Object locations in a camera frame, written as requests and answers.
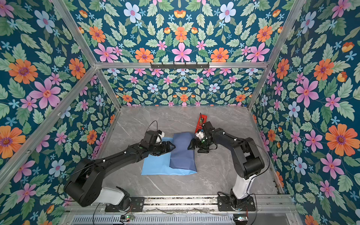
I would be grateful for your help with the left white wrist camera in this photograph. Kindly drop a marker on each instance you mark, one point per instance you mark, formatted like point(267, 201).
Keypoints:
point(160, 136)

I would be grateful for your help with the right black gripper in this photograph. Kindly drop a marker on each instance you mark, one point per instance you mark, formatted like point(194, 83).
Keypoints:
point(198, 141)

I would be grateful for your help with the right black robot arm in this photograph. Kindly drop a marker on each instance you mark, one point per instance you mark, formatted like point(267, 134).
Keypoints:
point(246, 156)

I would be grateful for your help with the aluminium front mounting rail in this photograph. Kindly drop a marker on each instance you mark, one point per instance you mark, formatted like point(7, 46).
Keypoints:
point(204, 204)

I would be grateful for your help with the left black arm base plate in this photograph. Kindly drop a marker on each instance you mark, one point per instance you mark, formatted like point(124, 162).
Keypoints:
point(129, 204)

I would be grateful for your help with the light blue wrapping paper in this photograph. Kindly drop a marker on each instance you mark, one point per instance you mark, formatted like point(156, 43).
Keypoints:
point(180, 161)

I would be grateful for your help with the white ventilation grille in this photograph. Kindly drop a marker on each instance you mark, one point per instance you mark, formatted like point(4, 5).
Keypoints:
point(154, 219)

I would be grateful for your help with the black hook rail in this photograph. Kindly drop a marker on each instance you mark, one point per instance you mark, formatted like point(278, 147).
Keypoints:
point(180, 65)

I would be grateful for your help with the red tape dispenser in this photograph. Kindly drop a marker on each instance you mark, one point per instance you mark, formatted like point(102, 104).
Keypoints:
point(202, 119)

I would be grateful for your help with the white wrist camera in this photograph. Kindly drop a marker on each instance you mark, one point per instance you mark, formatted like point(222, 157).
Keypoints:
point(200, 135)
point(160, 136)

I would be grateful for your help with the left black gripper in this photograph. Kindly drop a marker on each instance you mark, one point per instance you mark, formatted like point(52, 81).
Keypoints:
point(166, 149)

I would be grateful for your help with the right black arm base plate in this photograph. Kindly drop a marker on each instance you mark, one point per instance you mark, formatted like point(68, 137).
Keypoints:
point(231, 203)

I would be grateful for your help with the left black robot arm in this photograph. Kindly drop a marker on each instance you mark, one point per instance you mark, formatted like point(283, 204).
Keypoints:
point(85, 185)

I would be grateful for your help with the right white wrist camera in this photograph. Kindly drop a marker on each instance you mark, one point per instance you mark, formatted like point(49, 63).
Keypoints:
point(200, 135)

